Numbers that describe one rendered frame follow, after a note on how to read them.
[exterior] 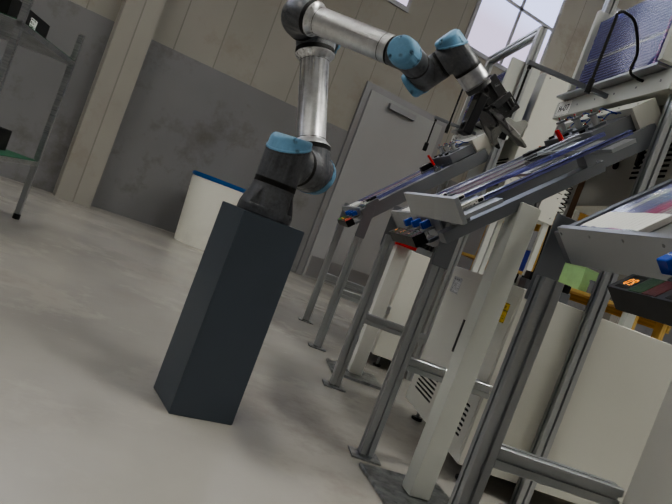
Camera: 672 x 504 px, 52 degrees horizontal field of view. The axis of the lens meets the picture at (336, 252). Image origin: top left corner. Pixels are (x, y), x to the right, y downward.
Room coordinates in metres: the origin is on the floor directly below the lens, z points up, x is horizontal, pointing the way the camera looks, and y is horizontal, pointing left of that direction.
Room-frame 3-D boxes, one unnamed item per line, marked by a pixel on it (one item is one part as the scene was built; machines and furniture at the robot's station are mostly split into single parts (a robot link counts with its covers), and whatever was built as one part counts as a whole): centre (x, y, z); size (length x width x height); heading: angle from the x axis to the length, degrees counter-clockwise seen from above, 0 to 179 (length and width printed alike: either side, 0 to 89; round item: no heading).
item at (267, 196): (1.83, 0.22, 0.60); 0.15 x 0.15 x 0.10
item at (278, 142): (1.84, 0.21, 0.72); 0.13 x 0.12 x 0.14; 152
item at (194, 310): (1.83, 0.22, 0.27); 0.18 x 0.18 x 0.55; 29
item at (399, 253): (3.06, -0.27, 0.39); 0.24 x 0.24 x 0.78; 8
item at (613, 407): (2.41, -0.83, 0.31); 0.70 x 0.65 x 0.62; 8
